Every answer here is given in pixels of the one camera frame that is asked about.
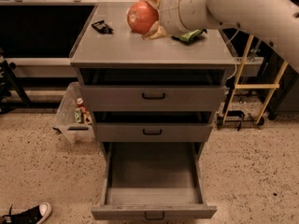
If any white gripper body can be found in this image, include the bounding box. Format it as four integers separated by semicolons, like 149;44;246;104
158;0;219;36

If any red apple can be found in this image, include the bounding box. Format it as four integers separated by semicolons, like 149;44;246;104
127;1;159;35

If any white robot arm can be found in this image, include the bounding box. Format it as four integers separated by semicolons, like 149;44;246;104
144;0;299;72

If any grey drawer cabinet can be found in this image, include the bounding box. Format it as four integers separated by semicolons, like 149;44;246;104
71;1;235;151

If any grey top drawer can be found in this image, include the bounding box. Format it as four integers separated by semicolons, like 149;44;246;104
81;85;224;112

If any grey drawer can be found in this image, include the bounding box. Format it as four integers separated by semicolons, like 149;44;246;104
81;85;224;112
91;143;217;221
94;123;212;142

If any grey middle drawer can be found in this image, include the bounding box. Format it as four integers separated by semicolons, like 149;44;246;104
94;123;212;142

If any grey bottom drawer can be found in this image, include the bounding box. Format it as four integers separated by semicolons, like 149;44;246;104
91;143;217;221

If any green chip bag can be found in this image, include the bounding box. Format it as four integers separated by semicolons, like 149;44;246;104
172;29;207;43

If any small black snack packet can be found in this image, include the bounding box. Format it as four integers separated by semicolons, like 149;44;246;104
92;21;113;34

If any green can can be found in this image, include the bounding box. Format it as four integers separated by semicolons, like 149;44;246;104
74;108;82;123

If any clear plastic storage bin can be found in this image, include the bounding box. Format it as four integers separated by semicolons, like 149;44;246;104
53;82;95;144

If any black tripod stand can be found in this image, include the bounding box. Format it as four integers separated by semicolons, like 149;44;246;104
0;52;32;114

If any black white sneaker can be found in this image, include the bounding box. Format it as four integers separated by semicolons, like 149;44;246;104
0;203;52;224

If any white power cable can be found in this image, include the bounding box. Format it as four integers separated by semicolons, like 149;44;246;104
226;28;240;80

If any yellow metal frame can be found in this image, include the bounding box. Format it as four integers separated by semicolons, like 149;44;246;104
217;35;288;127

